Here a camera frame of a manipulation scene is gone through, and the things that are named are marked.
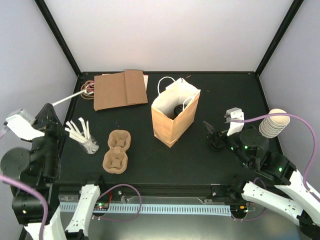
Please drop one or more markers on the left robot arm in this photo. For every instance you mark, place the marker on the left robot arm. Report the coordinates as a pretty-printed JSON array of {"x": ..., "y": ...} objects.
[{"x": 36, "y": 205}]

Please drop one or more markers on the stack of paper cups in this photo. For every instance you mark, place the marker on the stack of paper cups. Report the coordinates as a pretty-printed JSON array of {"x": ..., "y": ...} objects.
[{"x": 272, "y": 126}]

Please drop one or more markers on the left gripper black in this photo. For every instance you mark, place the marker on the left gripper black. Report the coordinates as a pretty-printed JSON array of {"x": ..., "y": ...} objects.
[{"x": 52, "y": 123}]

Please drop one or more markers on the black frame post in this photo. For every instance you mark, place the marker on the black frame post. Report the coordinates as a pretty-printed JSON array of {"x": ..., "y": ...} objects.
[
  {"x": 48, "y": 17},
  {"x": 283, "y": 27}
]

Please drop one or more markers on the black frame post left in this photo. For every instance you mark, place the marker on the black frame post left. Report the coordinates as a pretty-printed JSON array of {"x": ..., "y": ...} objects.
[{"x": 48, "y": 17}]

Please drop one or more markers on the yellow paper takeout bag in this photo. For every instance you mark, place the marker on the yellow paper takeout bag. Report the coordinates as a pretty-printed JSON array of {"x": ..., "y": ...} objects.
[{"x": 170, "y": 93}]

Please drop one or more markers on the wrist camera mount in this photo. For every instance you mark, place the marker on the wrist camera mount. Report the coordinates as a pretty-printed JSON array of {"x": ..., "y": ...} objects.
[
  {"x": 20, "y": 122},
  {"x": 235, "y": 117}
]

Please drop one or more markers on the white straw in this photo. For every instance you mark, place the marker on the white straw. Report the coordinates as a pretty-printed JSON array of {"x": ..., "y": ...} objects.
[{"x": 69, "y": 97}]

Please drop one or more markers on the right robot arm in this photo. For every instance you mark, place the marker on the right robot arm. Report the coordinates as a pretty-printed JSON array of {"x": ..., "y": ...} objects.
[{"x": 300, "y": 206}]

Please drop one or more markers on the cardboard cup carrier stack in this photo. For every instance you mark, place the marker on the cardboard cup carrier stack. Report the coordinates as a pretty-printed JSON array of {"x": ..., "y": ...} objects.
[{"x": 115, "y": 159}]

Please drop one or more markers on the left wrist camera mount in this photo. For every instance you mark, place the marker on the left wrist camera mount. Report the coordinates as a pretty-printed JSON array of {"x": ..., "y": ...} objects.
[{"x": 20, "y": 122}]

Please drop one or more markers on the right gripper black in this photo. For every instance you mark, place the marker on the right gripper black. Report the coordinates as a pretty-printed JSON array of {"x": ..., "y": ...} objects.
[{"x": 211, "y": 130}]

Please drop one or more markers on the black frame post right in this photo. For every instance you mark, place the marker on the black frame post right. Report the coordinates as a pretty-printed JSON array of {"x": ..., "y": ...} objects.
[{"x": 283, "y": 27}]

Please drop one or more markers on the cup of wrapped straws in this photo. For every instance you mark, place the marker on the cup of wrapped straws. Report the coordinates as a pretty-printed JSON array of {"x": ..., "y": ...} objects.
[{"x": 83, "y": 137}]

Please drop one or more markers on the brown flat paper bag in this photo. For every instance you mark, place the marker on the brown flat paper bag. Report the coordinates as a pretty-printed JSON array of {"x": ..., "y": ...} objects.
[{"x": 117, "y": 90}]

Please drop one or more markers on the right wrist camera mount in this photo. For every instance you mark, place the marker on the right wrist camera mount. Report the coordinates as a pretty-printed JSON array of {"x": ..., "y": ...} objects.
[{"x": 235, "y": 117}]

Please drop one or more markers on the white slotted cable duct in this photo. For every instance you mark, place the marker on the white slotted cable duct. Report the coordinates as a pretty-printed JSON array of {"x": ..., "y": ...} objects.
[{"x": 164, "y": 209}]

